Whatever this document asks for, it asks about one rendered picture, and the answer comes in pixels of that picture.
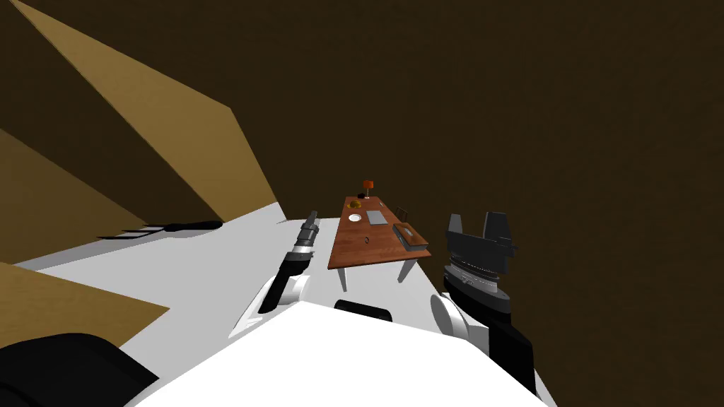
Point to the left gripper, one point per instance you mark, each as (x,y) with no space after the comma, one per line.
(309,234)

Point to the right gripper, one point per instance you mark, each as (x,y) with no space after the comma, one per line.
(481,251)

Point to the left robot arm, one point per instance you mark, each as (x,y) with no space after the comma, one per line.
(281,282)

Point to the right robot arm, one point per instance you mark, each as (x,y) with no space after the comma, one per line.
(498,316)

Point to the brown wooden table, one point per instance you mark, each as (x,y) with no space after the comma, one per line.
(367,243)

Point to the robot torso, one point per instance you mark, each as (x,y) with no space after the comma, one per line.
(339,367)

